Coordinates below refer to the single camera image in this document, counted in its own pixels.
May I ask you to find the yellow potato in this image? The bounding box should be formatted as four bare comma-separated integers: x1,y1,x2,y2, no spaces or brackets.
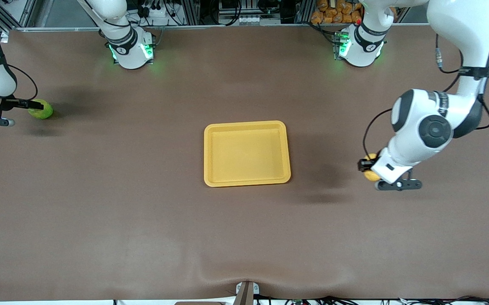
363,153,381,182

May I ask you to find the green apple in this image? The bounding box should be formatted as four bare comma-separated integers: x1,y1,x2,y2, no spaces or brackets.
28,100,54,120

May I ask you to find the yellow plastic tray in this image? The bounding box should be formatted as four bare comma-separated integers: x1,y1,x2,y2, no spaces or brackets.
204,120,291,188

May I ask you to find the brown table mat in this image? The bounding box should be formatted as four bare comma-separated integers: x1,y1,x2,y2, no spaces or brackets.
0,23,489,302

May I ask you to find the white power strip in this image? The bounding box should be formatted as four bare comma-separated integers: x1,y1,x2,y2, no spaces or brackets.
136,2,173,18

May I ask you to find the orange items pile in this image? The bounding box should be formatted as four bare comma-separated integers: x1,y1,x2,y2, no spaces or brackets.
311,0,362,24

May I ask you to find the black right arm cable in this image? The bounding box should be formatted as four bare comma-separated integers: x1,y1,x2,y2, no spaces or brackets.
7,64,39,102

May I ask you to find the aluminium frame post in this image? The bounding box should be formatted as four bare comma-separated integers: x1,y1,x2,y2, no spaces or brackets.
0,0,37,32

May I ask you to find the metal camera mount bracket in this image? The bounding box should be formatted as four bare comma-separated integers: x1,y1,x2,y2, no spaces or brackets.
235,281,260,305

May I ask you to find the silver table edge rail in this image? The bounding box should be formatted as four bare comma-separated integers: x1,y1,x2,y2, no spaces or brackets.
14,22,433,33

